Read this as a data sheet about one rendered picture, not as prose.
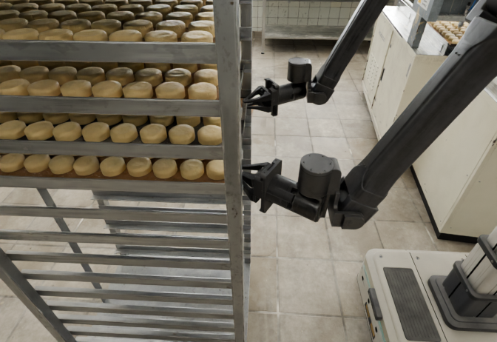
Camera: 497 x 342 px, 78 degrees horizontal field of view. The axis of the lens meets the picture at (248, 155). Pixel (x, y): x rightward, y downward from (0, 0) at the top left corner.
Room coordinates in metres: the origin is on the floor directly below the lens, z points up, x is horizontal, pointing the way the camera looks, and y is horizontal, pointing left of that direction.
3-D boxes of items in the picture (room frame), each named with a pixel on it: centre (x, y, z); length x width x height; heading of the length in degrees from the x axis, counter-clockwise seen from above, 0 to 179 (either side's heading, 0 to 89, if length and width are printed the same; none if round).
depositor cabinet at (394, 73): (2.37, -1.45, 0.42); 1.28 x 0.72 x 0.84; 171
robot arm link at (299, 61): (0.87, -0.18, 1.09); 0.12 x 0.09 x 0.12; 86
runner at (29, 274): (0.47, 0.33, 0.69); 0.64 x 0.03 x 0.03; 87
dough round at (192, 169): (0.50, 0.12, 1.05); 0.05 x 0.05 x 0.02
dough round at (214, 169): (0.50, 0.06, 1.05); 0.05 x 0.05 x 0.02
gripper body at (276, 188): (0.44, -0.07, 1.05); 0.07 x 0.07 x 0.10; 56
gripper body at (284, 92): (0.85, -0.09, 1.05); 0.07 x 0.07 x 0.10; 27
